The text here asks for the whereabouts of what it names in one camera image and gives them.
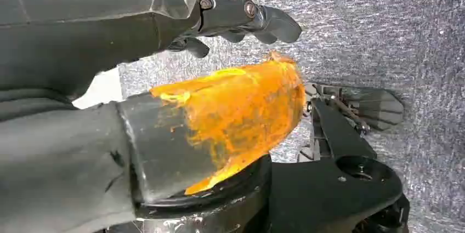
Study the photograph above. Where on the black ribbed robot foot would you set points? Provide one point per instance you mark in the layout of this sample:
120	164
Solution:
377	109

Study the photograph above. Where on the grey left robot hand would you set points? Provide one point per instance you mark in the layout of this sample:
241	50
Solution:
65	42

